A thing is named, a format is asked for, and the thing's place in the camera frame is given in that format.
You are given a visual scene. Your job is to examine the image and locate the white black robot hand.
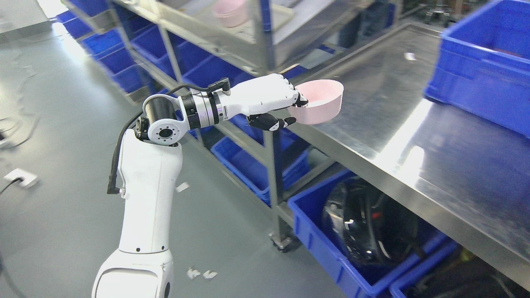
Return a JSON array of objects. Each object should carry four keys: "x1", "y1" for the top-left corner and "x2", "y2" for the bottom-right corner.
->
[{"x1": 218, "y1": 74, "x2": 308, "y2": 131}]

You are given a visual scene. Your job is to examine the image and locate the pink plastic bowl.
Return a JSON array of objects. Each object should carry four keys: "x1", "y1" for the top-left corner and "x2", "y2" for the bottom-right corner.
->
[{"x1": 287, "y1": 79, "x2": 344, "y2": 125}]

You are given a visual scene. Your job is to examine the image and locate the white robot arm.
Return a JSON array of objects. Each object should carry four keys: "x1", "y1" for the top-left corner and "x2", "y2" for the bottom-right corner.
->
[{"x1": 92, "y1": 77, "x2": 230, "y2": 298}]

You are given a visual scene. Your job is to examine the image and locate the steel shelf rack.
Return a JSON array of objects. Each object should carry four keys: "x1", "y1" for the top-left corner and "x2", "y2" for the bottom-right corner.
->
[{"x1": 62, "y1": 0, "x2": 357, "y2": 253}]

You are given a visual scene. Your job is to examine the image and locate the pink bowl on shelf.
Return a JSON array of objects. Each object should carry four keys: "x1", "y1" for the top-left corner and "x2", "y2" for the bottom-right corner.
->
[{"x1": 213, "y1": 0, "x2": 249, "y2": 28}]

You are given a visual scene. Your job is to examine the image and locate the cream bear tray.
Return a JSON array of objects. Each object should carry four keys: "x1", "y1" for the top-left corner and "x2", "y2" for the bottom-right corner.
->
[{"x1": 192, "y1": 1, "x2": 295, "y2": 43}]

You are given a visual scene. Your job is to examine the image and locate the black helmet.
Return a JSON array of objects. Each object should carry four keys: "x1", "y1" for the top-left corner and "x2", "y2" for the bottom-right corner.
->
[{"x1": 321, "y1": 176, "x2": 425, "y2": 267}]

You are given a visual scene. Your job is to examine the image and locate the blue bin with helmet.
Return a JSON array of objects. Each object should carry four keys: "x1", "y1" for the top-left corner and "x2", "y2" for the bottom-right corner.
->
[{"x1": 288, "y1": 170, "x2": 448, "y2": 298}]

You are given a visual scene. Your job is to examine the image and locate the steel table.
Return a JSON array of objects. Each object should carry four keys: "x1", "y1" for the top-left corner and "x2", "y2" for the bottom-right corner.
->
[{"x1": 290, "y1": 23, "x2": 530, "y2": 290}]

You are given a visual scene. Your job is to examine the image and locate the blue plastic bin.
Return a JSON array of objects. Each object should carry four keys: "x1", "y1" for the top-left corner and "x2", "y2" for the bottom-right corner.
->
[{"x1": 424, "y1": 0, "x2": 530, "y2": 137}]

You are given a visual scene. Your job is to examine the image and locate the white floor power socket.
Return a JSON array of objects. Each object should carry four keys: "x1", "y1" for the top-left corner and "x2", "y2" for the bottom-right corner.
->
[{"x1": 3, "y1": 168, "x2": 39, "y2": 189}]

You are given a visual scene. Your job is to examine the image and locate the blue bin with backpack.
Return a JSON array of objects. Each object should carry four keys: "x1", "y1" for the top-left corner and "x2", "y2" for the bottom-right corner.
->
[{"x1": 389, "y1": 242, "x2": 530, "y2": 298}]

